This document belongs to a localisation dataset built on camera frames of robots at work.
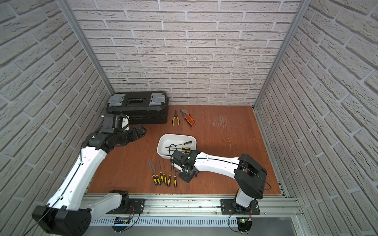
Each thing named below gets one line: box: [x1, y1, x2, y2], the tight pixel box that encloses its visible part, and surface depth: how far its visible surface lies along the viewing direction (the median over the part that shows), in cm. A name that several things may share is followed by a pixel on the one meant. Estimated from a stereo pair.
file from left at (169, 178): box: [167, 163, 173, 187], surface depth 83 cm
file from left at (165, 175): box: [162, 158, 168, 185], surface depth 84 cm
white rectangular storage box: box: [156, 133, 197, 159], surface depth 97 cm
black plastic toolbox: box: [106, 90, 169, 125], surface depth 100 cm
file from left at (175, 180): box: [173, 169, 178, 188], surface depth 83 cm
